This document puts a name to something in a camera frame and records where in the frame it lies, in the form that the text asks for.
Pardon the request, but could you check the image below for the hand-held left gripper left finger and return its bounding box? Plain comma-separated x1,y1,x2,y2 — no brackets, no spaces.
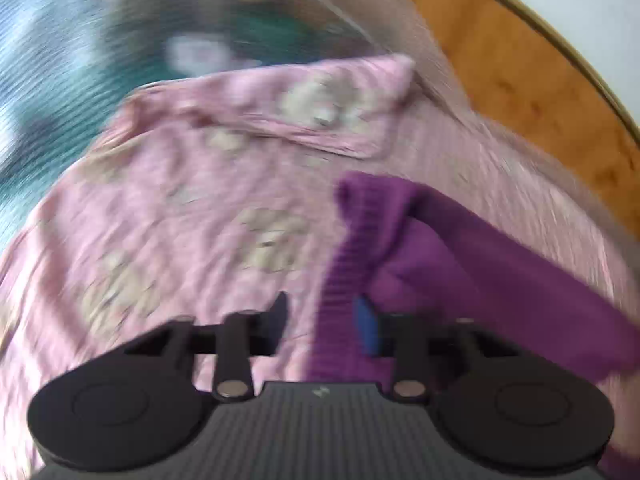
122,291,290,403

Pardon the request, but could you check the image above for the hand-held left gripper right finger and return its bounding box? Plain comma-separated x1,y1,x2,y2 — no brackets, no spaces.
354,296,522,403

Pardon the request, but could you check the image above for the purple knit sweater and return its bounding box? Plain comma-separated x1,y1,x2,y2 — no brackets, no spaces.
306,171,640,386

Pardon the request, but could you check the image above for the pink printed blanket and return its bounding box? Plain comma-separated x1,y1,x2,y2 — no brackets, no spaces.
0,52,640,480

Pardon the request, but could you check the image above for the wooden headboard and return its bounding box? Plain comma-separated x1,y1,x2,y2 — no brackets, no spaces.
380,0,640,221

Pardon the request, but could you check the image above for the clear plastic sheet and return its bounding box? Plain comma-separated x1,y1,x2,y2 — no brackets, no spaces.
210,0,640,261

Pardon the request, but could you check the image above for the teal patterned cloth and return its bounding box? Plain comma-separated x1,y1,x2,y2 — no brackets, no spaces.
0,0,381,241

